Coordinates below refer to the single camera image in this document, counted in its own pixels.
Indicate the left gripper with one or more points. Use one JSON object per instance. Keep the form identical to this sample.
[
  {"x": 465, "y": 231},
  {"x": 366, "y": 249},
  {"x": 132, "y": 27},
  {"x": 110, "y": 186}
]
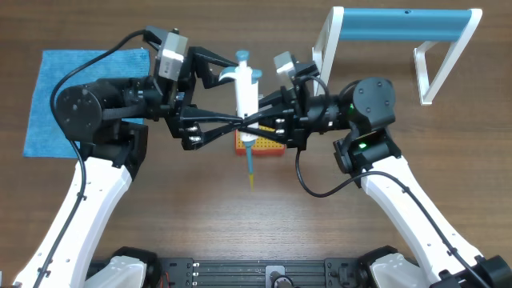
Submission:
[{"x": 182, "y": 96}]

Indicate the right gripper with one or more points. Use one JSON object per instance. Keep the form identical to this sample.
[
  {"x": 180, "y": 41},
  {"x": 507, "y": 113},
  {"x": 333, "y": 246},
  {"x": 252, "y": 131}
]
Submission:
[{"x": 300, "y": 120}]

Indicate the white pipette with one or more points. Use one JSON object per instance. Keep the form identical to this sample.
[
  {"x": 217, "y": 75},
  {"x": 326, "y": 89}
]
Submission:
[{"x": 246, "y": 92}]

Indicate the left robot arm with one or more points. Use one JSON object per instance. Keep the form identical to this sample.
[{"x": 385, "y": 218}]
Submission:
[{"x": 92, "y": 200}]

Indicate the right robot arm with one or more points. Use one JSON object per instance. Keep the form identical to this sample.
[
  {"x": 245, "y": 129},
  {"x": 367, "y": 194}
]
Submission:
[{"x": 400, "y": 200}]

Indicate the red and yellow tip box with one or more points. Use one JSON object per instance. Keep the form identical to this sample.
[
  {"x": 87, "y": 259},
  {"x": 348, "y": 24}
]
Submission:
[{"x": 268, "y": 149}]

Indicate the white and blue stand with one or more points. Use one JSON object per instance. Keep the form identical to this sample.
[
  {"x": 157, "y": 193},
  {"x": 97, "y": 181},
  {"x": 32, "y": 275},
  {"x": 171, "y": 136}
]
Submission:
[{"x": 400, "y": 24}]

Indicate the blue cloth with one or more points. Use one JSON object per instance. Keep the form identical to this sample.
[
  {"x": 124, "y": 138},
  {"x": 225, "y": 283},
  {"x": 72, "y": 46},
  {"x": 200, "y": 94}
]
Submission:
[{"x": 40, "y": 136}]

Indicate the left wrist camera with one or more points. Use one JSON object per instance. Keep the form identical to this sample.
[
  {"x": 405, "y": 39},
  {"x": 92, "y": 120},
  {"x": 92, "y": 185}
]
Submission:
[{"x": 172, "y": 56}]

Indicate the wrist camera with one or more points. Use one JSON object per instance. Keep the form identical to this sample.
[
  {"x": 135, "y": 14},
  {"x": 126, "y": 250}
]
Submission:
[
  {"x": 283, "y": 64},
  {"x": 172, "y": 56}
]

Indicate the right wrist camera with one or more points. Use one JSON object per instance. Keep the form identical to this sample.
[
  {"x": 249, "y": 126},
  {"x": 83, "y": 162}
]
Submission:
[{"x": 283, "y": 64}]

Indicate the mounting rail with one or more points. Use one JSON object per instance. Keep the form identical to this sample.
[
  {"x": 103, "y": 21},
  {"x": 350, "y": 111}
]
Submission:
[{"x": 240, "y": 272}]

